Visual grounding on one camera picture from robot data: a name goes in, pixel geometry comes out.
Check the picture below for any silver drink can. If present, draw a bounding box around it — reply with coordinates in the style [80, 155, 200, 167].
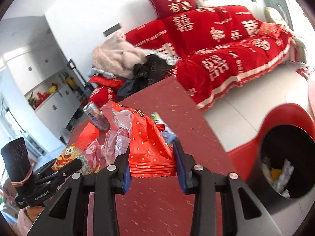
[83, 102, 110, 131]

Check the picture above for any white printed cushion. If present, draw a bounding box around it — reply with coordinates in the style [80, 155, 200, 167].
[195, 0, 212, 9]

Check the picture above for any pink fluffy coat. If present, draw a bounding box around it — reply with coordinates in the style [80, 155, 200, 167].
[92, 31, 147, 79]

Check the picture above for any red curved stool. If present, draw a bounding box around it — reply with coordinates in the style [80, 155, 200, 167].
[227, 103, 315, 181]

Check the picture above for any black round trash bin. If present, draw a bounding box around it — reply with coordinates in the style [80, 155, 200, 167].
[246, 125, 314, 215]

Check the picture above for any red dotted plastic bag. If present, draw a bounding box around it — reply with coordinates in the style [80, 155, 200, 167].
[109, 102, 176, 178]

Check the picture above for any black clothing pile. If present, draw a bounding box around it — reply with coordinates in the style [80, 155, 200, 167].
[116, 54, 175, 101]

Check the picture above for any red covered sofa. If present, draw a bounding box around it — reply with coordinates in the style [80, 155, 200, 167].
[90, 5, 295, 109]

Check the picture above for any white sideboard cabinet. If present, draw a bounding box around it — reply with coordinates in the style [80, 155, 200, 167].
[24, 71, 83, 141]

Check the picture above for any beige armchair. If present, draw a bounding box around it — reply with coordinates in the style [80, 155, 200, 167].
[263, 6, 308, 65]

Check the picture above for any person left hand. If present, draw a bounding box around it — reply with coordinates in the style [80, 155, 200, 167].
[26, 206, 44, 222]

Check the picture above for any black camera box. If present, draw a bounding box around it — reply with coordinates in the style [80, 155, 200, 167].
[1, 137, 32, 188]

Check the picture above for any blue a2 milk pouch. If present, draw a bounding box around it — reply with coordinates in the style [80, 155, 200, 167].
[151, 112, 177, 146]

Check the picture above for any clear plastic bag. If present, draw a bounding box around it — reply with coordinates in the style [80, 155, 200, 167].
[101, 101, 131, 165]

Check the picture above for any small red embroidered cushion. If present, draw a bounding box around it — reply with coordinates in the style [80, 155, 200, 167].
[257, 22, 283, 40]

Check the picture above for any cartoon snack bag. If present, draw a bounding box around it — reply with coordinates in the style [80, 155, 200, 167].
[51, 123, 101, 175]

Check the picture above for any red square pillow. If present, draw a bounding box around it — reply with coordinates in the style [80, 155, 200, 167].
[149, 0, 197, 19]

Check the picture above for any black upright vacuum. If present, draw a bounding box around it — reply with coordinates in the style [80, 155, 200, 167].
[67, 59, 94, 98]

